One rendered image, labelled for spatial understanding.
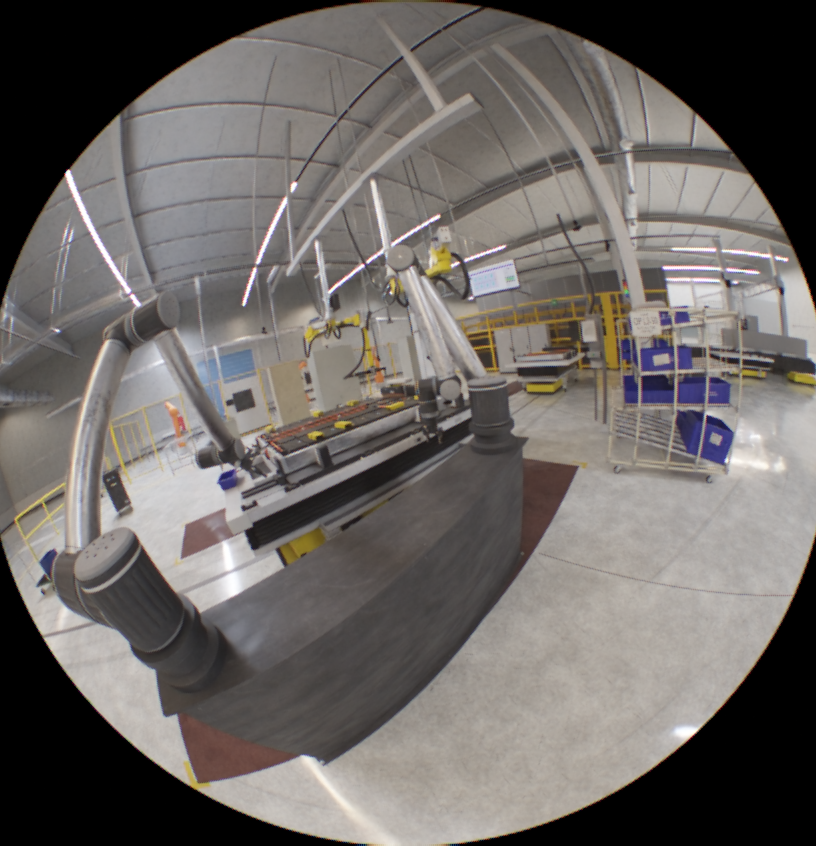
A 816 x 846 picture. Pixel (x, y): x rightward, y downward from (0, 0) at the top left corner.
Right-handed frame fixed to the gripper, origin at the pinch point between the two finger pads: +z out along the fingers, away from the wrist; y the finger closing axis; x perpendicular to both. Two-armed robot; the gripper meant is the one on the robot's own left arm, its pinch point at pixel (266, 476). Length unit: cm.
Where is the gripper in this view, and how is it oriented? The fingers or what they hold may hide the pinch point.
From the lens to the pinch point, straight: 155.7
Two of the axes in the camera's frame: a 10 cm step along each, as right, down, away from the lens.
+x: 3.7, -8.3, 4.1
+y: 5.6, -1.6, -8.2
